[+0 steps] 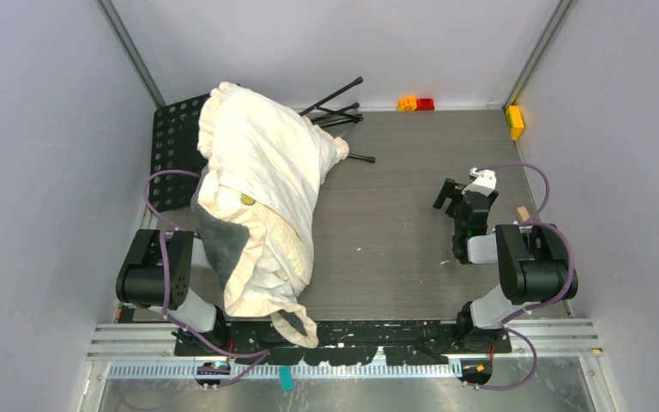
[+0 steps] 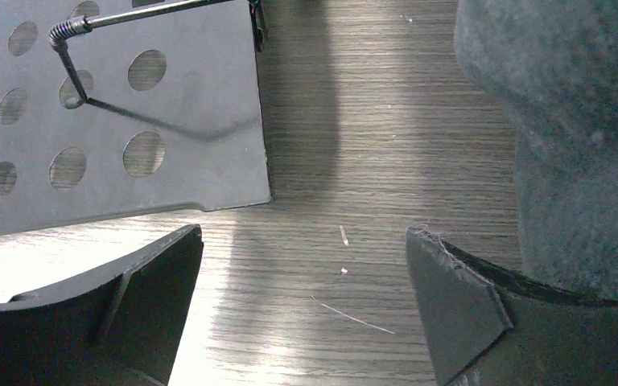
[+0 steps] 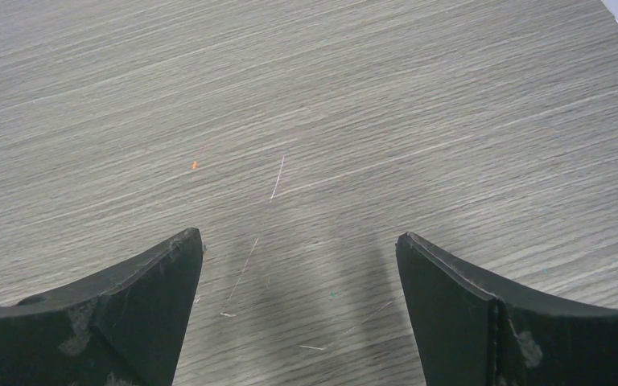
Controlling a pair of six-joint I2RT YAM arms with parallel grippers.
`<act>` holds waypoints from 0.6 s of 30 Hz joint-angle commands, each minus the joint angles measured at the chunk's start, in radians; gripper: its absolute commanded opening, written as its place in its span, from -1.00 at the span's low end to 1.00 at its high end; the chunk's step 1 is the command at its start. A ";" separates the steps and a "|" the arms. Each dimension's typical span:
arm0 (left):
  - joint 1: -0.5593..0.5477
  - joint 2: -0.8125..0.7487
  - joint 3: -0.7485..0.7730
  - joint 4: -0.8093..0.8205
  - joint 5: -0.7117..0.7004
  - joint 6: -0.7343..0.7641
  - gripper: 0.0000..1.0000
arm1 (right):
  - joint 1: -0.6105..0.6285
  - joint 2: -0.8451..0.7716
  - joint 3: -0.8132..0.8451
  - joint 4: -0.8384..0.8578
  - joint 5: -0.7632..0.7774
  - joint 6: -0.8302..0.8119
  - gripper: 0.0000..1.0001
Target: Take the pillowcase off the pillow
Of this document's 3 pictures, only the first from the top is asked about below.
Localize black folding stand legs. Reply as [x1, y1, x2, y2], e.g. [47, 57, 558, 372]
[299, 76, 364, 129]

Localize aluminium frame rail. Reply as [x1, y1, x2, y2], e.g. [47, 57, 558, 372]
[88, 318, 603, 381]

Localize orange toy block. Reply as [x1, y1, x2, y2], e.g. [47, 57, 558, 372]
[396, 95, 418, 112]

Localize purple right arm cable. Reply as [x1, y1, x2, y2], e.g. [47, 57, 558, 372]
[465, 162, 576, 392]

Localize wooden block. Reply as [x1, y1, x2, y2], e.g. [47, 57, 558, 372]
[516, 206, 531, 223]

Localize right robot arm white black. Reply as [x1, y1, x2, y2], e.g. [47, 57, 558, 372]
[432, 179, 578, 353]

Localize black perforated music stand tray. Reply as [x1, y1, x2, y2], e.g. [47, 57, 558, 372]
[148, 94, 209, 212]

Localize red toy block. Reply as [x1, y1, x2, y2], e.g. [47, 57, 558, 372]
[416, 98, 435, 112]

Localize yellow toy block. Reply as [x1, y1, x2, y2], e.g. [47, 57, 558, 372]
[505, 105, 525, 142]

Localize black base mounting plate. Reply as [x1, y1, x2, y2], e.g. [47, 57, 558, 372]
[172, 320, 511, 367]

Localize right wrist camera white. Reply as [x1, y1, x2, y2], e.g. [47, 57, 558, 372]
[462, 167, 497, 197]

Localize cream ruffled pillowcase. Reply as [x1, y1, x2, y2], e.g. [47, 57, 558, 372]
[190, 82, 349, 348]

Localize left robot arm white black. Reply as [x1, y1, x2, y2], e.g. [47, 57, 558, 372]
[115, 229, 229, 355]

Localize teal tape piece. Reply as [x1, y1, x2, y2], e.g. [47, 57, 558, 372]
[279, 366, 294, 392]

